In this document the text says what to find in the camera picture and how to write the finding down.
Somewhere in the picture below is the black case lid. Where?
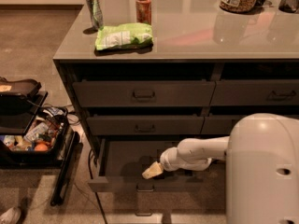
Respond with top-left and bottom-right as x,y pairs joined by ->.
0,77 -> 41,100

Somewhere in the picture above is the black floor bar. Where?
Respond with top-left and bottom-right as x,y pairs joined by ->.
50,132 -> 79,206

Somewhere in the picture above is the green chip bag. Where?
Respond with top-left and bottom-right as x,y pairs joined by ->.
95,22 -> 153,51

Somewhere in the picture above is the black bin of groceries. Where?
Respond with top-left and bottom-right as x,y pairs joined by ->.
0,106 -> 68,167

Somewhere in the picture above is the black floor cable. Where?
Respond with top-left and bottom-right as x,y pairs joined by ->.
87,148 -> 108,224

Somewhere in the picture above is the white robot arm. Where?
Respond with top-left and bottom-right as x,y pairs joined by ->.
142,113 -> 299,224

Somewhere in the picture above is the green soda can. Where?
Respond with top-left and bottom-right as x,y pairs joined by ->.
86,0 -> 104,30

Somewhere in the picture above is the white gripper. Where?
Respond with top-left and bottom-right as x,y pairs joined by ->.
142,147 -> 179,179

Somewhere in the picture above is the grey drawer cabinet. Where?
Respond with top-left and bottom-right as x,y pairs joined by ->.
52,0 -> 299,161

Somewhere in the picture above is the white shoe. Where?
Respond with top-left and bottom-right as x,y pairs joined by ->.
0,207 -> 21,224

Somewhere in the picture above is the dark glass bottle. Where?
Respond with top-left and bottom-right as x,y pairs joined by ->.
278,0 -> 299,13

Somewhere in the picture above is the red soda can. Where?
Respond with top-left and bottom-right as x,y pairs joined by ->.
135,0 -> 151,24

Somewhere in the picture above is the orange fruit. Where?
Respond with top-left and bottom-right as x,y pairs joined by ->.
34,143 -> 49,151

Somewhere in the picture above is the drawer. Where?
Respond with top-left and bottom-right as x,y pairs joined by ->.
73,81 -> 215,107
89,139 -> 203,192
210,80 -> 299,106
201,115 -> 243,135
87,115 -> 204,135

